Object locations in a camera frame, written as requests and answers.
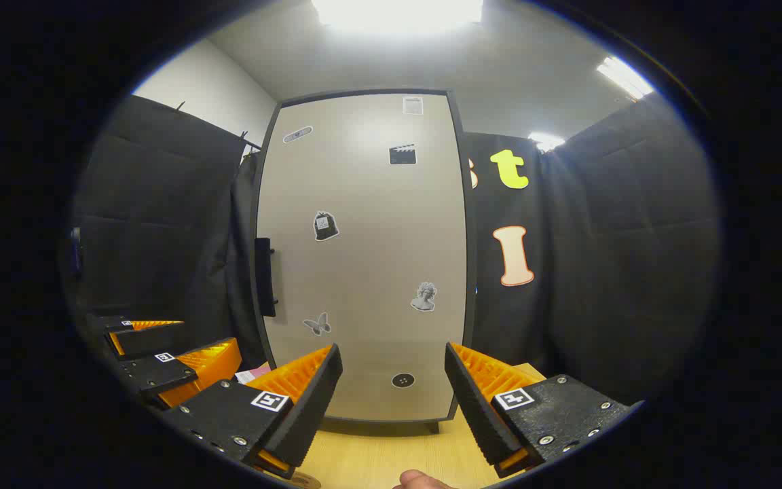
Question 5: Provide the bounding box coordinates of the grey cabinet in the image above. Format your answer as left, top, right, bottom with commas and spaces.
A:
250, 87, 479, 435

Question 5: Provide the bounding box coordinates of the black backdrop cloth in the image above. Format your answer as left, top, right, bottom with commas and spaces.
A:
65, 92, 724, 408

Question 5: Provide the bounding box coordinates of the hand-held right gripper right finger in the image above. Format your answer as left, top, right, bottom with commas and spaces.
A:
444, 342, 644, 479

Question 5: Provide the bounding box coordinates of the black door handle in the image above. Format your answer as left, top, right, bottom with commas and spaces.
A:
254, 238, 278, 318

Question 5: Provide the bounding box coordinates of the grey cabinet door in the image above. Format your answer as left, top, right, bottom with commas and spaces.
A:
257, 93, 468, 422

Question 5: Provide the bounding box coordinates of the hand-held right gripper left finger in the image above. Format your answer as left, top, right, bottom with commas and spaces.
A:
160, 343, 343, 480

